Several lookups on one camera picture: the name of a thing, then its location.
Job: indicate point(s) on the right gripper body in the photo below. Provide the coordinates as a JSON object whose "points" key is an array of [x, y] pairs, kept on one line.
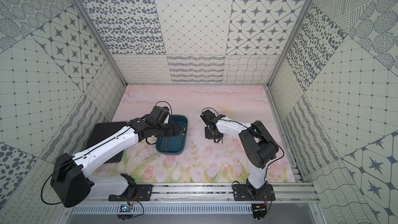
{"points": [[209, 135]]}

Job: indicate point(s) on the white slotted cable duct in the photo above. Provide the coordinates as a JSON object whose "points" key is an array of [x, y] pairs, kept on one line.
{"points": [[223, 208]]}

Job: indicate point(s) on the aluminium rail frame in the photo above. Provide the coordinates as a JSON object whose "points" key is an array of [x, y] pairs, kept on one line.
{"points": [[217, 193]]}

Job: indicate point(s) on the right controller board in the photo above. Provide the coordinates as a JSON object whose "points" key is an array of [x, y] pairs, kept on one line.
{"points": [[259, 211]]}

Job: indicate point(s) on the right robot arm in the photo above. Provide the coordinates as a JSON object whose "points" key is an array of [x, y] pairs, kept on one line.
{"points": [[260, 147]]}

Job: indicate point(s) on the teal plastic storage box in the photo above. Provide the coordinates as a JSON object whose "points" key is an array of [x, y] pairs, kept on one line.
{"points": [[178, 142]]}

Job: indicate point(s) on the black tool case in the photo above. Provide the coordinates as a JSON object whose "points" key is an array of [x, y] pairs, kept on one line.
{"points": [[103, 131]]}

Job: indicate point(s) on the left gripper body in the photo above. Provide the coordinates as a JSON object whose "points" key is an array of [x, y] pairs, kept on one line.
{"points": [[173, 129]]}

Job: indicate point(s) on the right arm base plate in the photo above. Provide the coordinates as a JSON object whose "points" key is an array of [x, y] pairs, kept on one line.
{"points": [[246, 192]]}

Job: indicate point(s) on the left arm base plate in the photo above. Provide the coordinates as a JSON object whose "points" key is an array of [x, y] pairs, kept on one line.
{"points": [[138, 192]]}

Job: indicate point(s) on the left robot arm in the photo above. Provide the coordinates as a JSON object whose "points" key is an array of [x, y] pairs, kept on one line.
{"points": [[72, 178]]}

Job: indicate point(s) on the green circuit board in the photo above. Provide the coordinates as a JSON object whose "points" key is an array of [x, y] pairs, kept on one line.
{"points": [[125, 208]]}

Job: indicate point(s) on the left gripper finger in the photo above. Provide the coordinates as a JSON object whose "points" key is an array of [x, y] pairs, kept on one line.
{"points": [[176, 126], [176, 133]]}

